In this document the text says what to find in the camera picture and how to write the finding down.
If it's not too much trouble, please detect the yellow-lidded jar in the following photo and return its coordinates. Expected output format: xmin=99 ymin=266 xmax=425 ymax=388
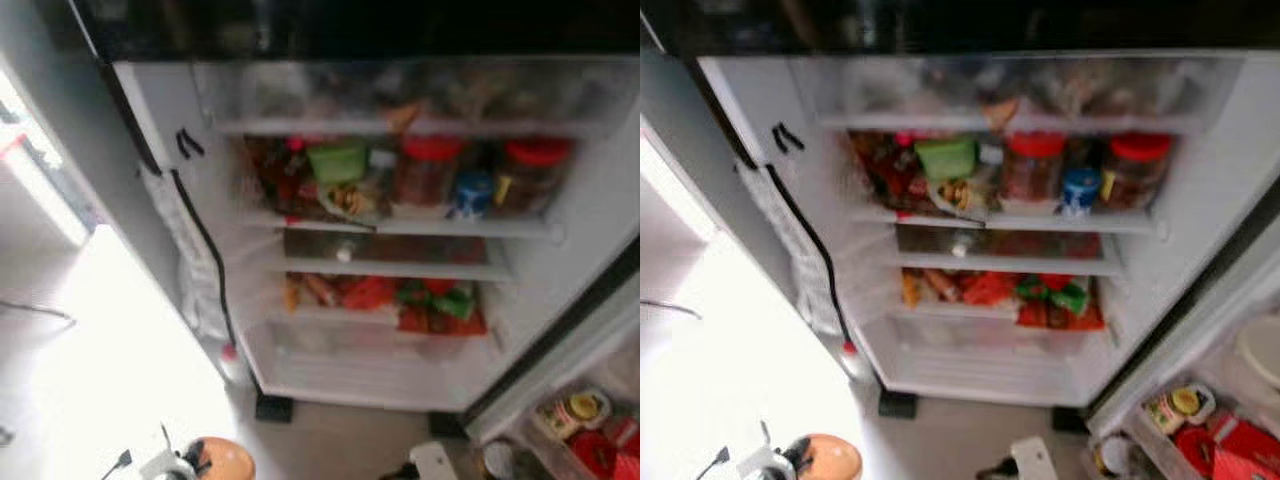
xmin=538 ymin=388 xmax=614 ymax=442
xmin=1143 ymin=384 xmax=1218 ymax=437

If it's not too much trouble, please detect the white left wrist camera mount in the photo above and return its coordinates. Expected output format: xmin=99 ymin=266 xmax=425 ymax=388
xmin=140 ymin=449 xmax=197 ymax=480
xmin=737 ymin=446 xmax=796 ymax=480

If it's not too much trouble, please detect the green snack packet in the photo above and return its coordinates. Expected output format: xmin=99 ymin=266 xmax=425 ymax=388
xmin=398 ymin=283 xmax=477 ymax=322
xmin=1015 ymin=277 xmax=1091 ymax=317

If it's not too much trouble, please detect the red snack packet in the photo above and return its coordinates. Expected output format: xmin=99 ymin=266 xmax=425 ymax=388
xmin=962 ymin=272 xmax=1016 ymax=308
xmin=343 ymin=277 xmax=398 ymax=312

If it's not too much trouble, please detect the green lidded container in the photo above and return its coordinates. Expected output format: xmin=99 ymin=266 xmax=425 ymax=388
xmin=914 ymin=136 xmax=977 ymax=182
xmin=306 ymin=143 xmax=369 ymax=187

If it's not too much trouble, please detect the grey checkered towel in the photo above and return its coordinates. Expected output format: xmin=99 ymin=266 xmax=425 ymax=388
xmin=138 ymin=163 xmax=233 ymax=343
xmin=735 ymin=160 xmax=846 ymax=339

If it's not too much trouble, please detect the red-lidded clear jar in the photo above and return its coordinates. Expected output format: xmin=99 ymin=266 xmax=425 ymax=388
xmin=495 ymin=137 xmax=573 ymax=215
xmin=392 ymin=136 xmax=466 ymax=217
xmin=998 ymin=132 xmax=1068 ymax=213
xmin=1103 ymin=133 xmax=1173 ymax=211

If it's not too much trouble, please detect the red box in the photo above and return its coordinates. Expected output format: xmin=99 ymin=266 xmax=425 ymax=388
xmin=1175 ymin=413 xmax=1280 ymax=480
xmin=570 ymin=418 xmax=641 ymax=480

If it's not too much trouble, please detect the orange round lidded container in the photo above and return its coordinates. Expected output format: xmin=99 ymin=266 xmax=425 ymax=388
xmin=192 ymin=437 xmax=257 ymax=480
xmin=795 ymin=434 xmax=864 ymax=480

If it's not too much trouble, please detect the blue can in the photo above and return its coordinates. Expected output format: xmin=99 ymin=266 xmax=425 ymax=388
xmin=1062 ymin=167 xmax=1102 ymax=216
xmin=455 ymin=170 xmax=495 ymax=219

